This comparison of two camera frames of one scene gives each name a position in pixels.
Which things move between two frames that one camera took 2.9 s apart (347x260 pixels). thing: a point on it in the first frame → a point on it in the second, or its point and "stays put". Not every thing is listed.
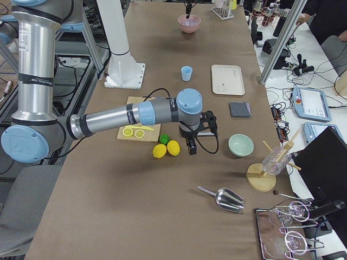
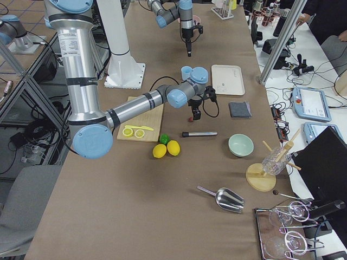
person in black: (325, 17) stays put
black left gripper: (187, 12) → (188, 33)
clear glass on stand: (275, 162) stays put
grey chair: (26, 202) stays put
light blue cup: (186, 72) stays put
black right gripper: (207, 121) → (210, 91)
